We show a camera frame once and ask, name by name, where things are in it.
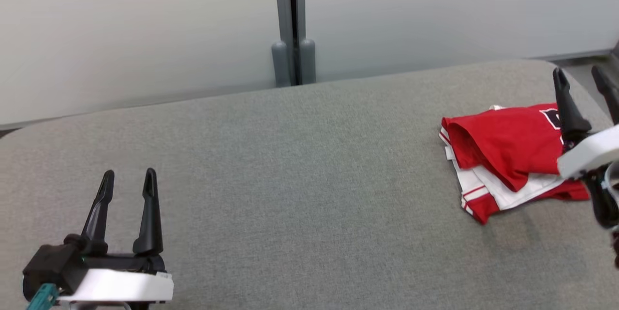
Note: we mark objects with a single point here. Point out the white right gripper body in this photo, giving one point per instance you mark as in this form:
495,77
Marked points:
595,153

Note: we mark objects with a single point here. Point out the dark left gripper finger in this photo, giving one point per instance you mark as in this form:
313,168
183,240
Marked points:
150,232
96,228

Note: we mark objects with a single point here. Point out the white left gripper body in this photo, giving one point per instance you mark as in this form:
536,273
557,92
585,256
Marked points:
125,286

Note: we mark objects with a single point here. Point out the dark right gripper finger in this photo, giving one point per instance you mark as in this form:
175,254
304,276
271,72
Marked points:
610,95
568,116

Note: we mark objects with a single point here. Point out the red jersey with white sleeves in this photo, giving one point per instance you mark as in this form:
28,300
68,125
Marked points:
503,140

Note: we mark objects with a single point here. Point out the red shorts with white stripe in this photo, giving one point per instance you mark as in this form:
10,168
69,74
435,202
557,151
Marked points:
483,213

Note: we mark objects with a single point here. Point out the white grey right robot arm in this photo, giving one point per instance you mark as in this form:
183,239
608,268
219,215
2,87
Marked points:
604,203

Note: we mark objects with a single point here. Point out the grey rounded partition foot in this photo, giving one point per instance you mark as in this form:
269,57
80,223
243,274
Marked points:
280,66
307,61

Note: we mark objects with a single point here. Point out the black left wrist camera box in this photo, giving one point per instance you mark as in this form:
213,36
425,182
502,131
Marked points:
53,264

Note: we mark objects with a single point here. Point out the grey partition upright post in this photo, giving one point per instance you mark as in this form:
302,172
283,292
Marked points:
283,0

